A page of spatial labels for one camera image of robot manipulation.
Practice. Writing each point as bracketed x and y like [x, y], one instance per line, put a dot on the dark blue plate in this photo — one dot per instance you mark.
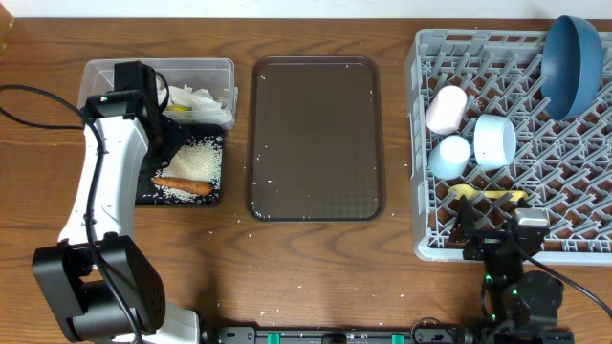
[572, 63]

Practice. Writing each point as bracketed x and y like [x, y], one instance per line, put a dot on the dark brown serving tray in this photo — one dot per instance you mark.
[315, 140]

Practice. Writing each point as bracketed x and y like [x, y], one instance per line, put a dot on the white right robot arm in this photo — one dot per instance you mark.
[523, 305]

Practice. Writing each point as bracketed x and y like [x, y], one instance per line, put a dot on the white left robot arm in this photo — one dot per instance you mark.
[97, 283]

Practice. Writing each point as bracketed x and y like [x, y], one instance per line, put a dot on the pink cup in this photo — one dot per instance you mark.
[445, 111]

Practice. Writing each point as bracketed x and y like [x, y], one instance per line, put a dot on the cream plastic spoon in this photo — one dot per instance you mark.
[465, 190]

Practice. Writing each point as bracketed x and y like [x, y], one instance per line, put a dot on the clear plastic bin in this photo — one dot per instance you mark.
[213, 74]

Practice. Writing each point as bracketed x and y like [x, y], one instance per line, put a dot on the light blue cup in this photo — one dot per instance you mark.
[449, 158]

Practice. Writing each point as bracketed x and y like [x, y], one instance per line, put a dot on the black square bin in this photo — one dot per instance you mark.
[146, 189]

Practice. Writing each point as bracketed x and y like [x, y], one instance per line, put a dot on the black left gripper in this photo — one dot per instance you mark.
[173, 132]

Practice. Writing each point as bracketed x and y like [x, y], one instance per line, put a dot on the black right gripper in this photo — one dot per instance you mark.
[464, 231]

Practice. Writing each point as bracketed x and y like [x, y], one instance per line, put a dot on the light blue bowl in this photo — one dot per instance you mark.
[494, 142]

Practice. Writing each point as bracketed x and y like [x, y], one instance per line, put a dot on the crumpled white paper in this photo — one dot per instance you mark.
[200, 100]

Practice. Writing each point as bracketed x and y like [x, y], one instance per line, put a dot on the orange carrot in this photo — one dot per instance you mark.
[194, 187]

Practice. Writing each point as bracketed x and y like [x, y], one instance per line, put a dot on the pile of rice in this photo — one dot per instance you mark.
[200, 159]

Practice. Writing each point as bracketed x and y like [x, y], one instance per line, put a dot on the yellow snack wrapper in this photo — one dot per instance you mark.
[178, 108]

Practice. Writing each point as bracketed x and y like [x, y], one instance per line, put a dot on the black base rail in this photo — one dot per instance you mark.
[426, 330]

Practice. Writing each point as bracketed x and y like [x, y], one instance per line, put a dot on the grey dishwasher rack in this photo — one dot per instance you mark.
[564, 166]

